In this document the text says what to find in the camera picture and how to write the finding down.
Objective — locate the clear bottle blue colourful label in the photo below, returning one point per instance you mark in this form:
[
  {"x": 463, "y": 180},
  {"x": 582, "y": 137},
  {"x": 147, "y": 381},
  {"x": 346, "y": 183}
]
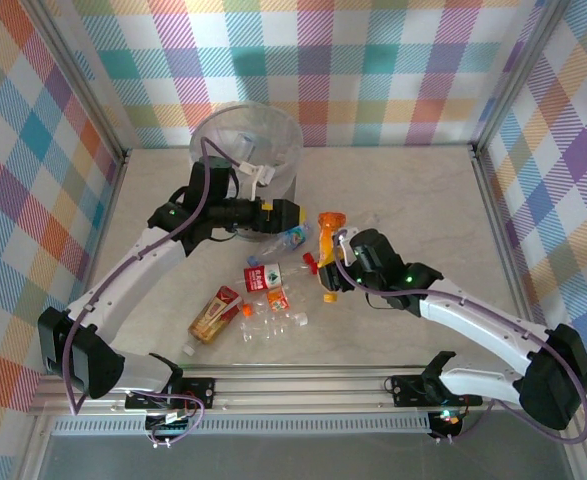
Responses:
[{"x": 295, "y": 237}]

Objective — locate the orange juice bottle yellow label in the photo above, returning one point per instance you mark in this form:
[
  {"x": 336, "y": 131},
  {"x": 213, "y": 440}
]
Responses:
[{"x": 325, "y": 240}]

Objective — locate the crushed clear bottle white cap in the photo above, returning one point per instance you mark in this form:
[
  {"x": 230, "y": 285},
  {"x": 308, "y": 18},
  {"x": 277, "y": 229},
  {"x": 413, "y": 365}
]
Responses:
[{"x": 300, "y": 317}]

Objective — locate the small bottle orange label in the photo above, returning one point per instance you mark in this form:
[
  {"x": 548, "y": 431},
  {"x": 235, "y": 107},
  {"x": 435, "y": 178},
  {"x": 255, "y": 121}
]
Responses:
[{"x": 277, "y": 300}]

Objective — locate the clear bottle red green label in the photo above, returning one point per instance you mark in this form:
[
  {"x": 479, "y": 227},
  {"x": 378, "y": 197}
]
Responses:
[{"x": 260, "y": 278}]

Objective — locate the red gold tea bottle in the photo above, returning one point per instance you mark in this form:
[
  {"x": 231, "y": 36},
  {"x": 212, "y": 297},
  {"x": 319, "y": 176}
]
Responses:
[{"x": 215, "y": 312}]

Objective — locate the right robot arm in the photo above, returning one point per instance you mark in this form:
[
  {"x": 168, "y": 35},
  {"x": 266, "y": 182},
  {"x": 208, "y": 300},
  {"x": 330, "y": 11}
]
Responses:
[{"x": 473, "y": 320}]

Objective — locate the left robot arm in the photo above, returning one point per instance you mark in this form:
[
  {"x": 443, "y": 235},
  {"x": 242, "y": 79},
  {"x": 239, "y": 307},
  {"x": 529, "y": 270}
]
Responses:
[{"x": 123, "y": 280}]

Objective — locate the metal mesh waste bin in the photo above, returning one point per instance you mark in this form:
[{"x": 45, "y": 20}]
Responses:
[{"x": 285, "y": 182}]

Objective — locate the clear plastic bin liner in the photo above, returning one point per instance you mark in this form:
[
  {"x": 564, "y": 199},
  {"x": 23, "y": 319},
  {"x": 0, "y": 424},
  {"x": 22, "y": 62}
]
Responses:
[{"x": 268, "y": 125}]

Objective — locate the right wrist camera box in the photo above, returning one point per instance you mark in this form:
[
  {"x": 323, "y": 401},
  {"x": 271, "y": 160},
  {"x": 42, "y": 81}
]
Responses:
[{"x": 345, "y": 235}]

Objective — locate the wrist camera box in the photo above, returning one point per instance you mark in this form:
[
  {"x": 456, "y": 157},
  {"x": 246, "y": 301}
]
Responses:
[
  {"x": 263, "y": 175},
  {"x": 345, "y": 235}
]

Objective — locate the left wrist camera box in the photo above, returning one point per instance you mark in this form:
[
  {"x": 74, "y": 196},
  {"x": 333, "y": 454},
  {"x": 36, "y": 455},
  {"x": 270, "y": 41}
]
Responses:
[{"x": 263, "y": 175}]

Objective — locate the aluminium table side rail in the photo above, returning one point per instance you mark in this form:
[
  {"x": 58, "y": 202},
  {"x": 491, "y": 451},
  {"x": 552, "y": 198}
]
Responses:
[
  {"x": 494, "y": 210},
  {"x": 115, "y": 185}
]

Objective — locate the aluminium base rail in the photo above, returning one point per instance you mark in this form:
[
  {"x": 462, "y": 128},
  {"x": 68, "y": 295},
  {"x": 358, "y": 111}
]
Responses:
[{"x": 298, "y": 390}]

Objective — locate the aluminium frame post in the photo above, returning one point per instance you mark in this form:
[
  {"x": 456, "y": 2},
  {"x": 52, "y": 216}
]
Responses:
[
  {"x": 515, "y": 75},
  {"x": 80, "y": 82}
]

